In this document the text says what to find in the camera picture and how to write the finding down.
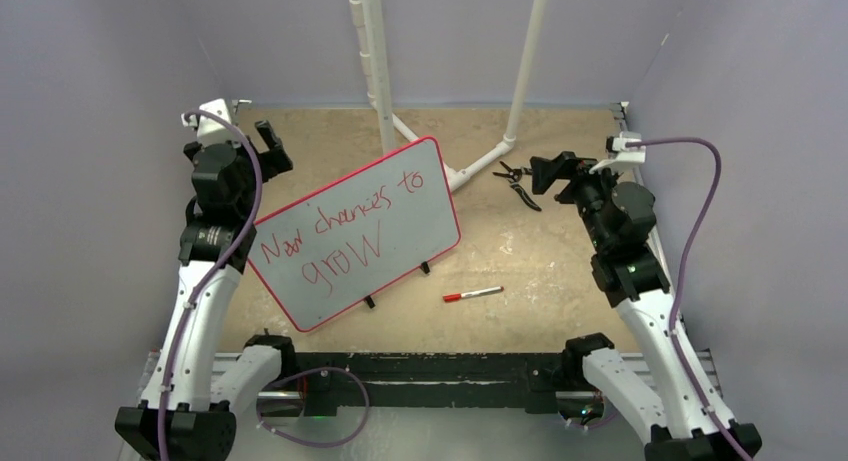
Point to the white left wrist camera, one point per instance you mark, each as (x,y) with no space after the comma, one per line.
(211,126)

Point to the red framed whiteboard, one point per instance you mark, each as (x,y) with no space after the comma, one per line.
(334,248)

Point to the metal corner bracket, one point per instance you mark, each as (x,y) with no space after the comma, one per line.
(238,104)

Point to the red capped whiteboard marker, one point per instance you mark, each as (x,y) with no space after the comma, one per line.
(450,298)

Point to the black handled pliers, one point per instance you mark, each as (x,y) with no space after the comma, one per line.
(514,176)

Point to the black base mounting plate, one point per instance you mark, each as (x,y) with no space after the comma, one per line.
(537,383)

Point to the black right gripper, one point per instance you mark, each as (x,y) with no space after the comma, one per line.
(546,171)

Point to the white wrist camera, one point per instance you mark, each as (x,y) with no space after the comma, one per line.
(624,153)
(211,126)

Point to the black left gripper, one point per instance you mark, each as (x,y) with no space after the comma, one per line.
(273,161)

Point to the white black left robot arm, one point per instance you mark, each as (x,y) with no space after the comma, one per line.
(184,411)

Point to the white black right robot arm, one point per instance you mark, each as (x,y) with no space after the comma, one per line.
(679,415)

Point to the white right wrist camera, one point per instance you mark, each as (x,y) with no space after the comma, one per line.
(624,153)

